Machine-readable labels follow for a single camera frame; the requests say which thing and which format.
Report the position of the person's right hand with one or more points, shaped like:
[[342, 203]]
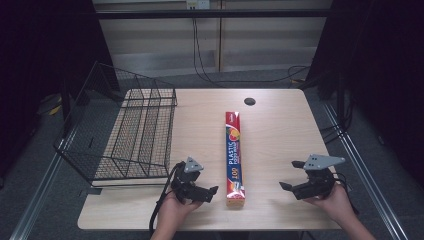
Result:
[[336, 206]]

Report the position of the black horizontal bar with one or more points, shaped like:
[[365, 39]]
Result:
[[213, 13]]

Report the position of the dark curtain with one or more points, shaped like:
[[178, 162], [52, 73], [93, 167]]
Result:
[[40, 50], [383, 66]]

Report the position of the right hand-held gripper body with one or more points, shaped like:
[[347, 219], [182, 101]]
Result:
[[316, 186]]

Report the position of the white wall outlet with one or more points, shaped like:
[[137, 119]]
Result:
[[198, 4]]

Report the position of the yellow floor object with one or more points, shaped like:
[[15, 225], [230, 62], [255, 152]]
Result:
[[56, 108]]

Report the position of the person's left hand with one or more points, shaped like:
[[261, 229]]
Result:
[[171, 213]]

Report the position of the red and blue plastic wrap box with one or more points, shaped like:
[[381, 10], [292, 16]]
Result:
[[234, 160]]

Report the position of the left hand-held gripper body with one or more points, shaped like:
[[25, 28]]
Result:
[[186, 188]]

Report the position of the metal floor rail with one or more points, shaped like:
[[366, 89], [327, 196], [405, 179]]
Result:
[[366, 180], [40, 196]]

